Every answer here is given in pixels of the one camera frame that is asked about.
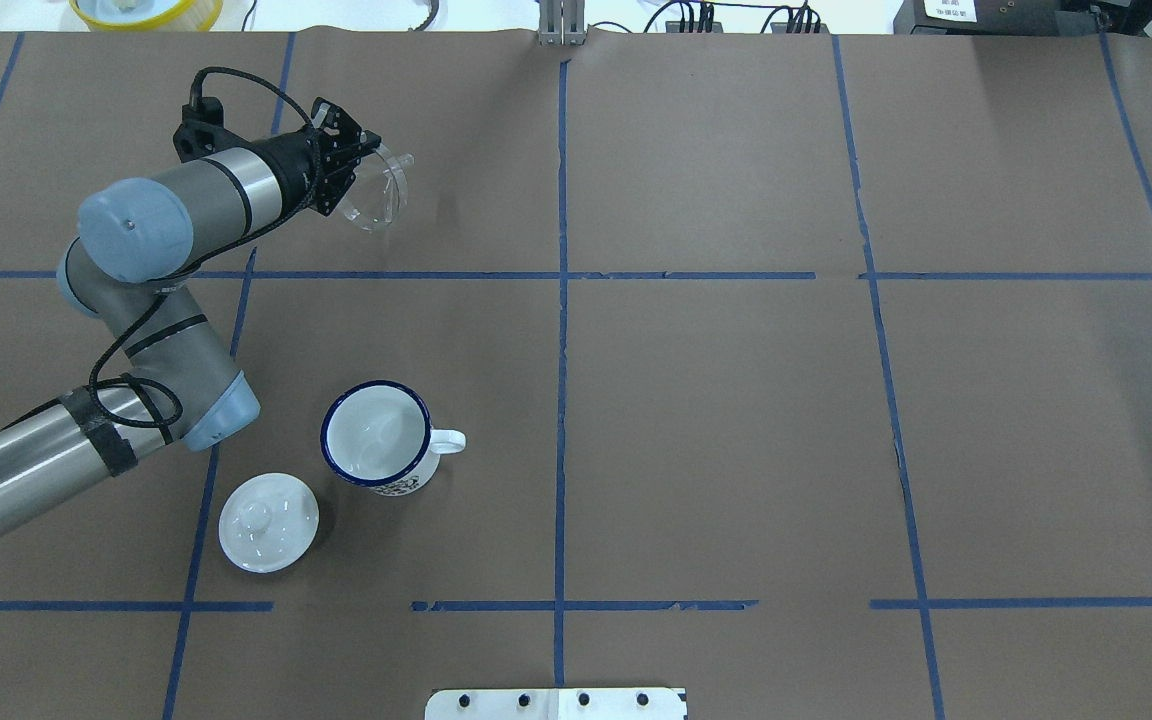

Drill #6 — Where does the aluminium frame post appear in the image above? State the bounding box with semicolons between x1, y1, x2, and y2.
535;0;588;47

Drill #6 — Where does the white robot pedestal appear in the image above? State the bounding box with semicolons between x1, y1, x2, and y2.
424;687;689;719

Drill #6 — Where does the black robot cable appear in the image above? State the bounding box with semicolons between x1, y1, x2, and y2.
86;66;327;431

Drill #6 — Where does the white round lid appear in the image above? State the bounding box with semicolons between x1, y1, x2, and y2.
218;471;321;574

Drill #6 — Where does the white enamel mug blue rim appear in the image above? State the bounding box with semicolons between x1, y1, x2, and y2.
320;381;467;497

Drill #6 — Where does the black computer box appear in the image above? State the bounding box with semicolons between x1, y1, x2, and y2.
892;1;1152;37

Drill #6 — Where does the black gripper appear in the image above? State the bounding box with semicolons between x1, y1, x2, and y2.
271;97;381;219

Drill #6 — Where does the yellow rimmed bowl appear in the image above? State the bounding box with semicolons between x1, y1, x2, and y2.
68;1;223;32

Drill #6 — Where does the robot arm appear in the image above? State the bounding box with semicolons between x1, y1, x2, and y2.
0;92;384;537

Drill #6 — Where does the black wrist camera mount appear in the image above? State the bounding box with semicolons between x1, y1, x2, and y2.
172;96;244;162

